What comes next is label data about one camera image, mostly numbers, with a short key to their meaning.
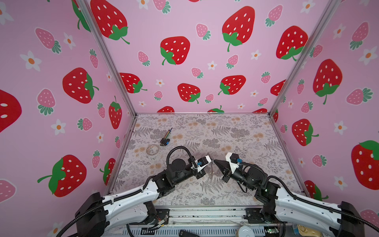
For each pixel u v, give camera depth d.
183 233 0.68
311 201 0.48
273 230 0.70
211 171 0.74
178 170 0.54
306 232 0.66
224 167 0.63
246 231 0.66
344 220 0.41
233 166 0.60
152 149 1.00
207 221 0.73
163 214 0.75
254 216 0.73
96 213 0.42
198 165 0.57
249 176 0.54
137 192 0.49
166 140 1.04
